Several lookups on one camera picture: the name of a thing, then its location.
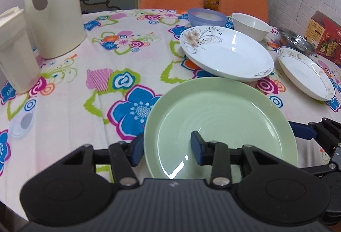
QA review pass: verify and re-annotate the floral tablecloth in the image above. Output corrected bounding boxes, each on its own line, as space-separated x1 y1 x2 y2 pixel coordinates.
1 10 340 217

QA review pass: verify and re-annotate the gold rimmed white plate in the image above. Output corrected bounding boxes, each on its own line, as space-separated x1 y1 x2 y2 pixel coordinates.
277 46 336 102

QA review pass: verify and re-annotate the cream thermos jug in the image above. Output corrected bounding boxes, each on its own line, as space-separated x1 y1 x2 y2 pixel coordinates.
24 0 86 59

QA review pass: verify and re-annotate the white plastic pitcher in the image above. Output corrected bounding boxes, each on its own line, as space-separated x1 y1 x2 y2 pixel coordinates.
0 7 40 94

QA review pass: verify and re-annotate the blue plastic bowl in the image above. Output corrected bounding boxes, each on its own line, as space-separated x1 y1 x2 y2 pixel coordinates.
187 8 228 27

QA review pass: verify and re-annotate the red cracker box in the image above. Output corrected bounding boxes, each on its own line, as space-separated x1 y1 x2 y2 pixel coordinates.
305 11 341 66

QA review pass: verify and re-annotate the light green plate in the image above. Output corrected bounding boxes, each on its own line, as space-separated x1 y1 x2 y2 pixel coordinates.
144 77 298 180

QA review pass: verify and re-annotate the stainless steel bowl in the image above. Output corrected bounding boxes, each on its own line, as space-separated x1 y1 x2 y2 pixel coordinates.
277 27 316 55

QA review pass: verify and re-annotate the white bowl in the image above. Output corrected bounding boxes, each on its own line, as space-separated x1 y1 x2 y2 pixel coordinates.
232 12 272 42

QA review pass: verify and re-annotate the white floral plate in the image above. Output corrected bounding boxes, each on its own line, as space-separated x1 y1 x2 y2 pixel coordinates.
179 26 275 82

